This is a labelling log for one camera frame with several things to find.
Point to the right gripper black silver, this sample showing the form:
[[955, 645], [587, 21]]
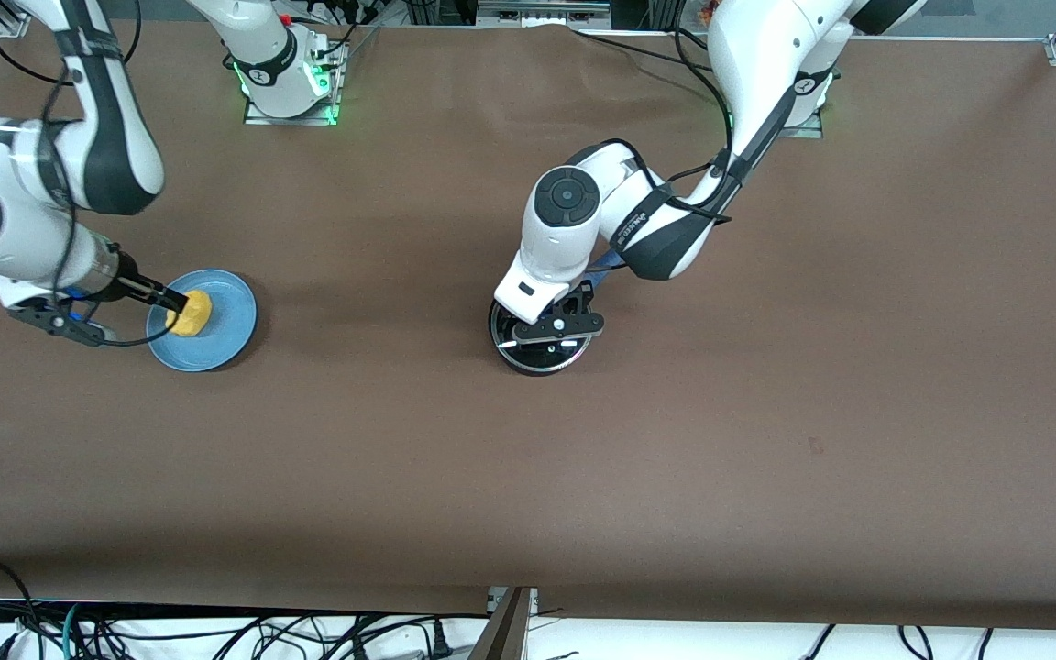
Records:
[[137, 285]]

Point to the yellow potato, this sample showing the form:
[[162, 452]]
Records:
[[191, 314]]

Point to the glass lid with blue knob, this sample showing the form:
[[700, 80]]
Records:
[[542, 359]]

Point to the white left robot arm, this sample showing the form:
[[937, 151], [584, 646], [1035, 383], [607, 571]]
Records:
[[766, 55]]

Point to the blue round plate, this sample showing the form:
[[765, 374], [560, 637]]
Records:
[[221, 337]]

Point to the brown table cover sheet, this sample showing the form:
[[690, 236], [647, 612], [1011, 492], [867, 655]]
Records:
[[528, 477]]

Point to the dark diagonal beam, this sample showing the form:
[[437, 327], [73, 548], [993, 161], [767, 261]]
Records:
[[505, 632]]

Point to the black power plug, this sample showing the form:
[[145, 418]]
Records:
[[440, 640]]

